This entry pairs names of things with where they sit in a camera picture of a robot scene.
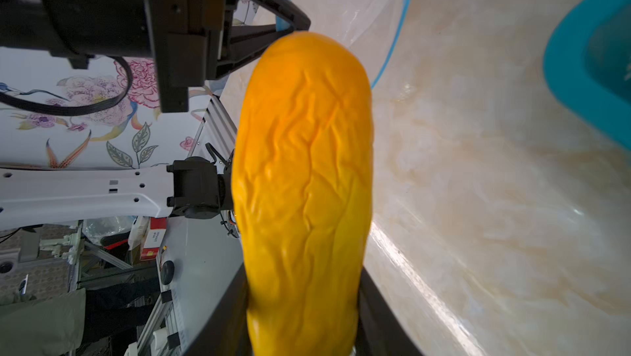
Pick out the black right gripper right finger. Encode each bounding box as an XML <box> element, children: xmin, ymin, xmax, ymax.
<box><xmin>354</xmin><ymin>268</ymin><xmax>423</xmax><ymax>356</ymax></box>

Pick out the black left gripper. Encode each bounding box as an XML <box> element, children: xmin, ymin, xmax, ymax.
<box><xmin>1</xmin><ymin>0</ymin><xmax>311</xmax><ymax>112</ymax></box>

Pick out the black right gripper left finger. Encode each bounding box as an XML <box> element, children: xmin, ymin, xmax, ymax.
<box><xmin>183</xmin><ymin>264</ymin><xmax>251</xmax><ymax>356</ymax></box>

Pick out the clear zip-top bag blue zipper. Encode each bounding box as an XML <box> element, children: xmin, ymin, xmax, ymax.
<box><xmin>289</xmin><ymin>0</ymin><xmax>411</xmax><ymax>87</ymax></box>

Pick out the yellow mango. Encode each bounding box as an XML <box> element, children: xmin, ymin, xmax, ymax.
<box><xmin>232</xmin><ymin>32</ymin><xmax>374</xmax><ymax>355</ymax></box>

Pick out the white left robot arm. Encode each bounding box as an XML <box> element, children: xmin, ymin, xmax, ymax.
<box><xmin>1</xmin><ymin>0</ymin><xmax>311</xmax><ymax>229</ymax></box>

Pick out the red and white box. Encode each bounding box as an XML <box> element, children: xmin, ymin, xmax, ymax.
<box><xmin>140</xmin><ymin>218</ymin><xmax>167</xmax><ymax>262</ymax></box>

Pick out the teal plastic basket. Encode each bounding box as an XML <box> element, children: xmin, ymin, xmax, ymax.
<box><xmin>543</xmin><ymin>0</ymin><xmax>630</xmax><ymax>148</ymax></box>

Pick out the aluminium front rail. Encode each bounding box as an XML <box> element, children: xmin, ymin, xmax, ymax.
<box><xmin>132</xmin><ymin>94</ymin><xmax>238</xmax><ymax>356</ymax></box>

